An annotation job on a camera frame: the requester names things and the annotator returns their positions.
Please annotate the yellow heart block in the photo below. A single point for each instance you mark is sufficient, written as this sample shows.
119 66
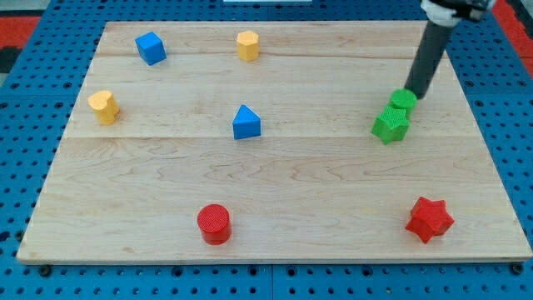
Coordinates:
104 107

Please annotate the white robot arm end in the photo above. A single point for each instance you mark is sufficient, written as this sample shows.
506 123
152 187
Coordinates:
448 13

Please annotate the red star block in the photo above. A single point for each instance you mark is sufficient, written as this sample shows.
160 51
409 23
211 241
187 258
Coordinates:
429 218

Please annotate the red cylinder block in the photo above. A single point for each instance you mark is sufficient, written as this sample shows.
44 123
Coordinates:
214 223

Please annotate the wooden board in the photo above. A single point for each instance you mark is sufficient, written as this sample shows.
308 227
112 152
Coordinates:
315 187

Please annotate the yellow hexagon block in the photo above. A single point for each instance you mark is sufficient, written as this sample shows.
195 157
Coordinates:
248 46

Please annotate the blue triangle block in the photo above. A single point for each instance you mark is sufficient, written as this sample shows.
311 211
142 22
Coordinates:
246 124

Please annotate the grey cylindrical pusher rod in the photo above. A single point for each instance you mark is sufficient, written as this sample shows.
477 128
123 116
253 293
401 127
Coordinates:
428 56

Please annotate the green star block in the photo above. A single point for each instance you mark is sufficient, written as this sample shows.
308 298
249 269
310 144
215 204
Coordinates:
391 125

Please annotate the blue cube block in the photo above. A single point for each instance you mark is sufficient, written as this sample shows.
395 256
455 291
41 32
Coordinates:
151 48

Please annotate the green cylinder block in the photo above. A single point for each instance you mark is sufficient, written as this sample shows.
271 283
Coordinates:
403 99

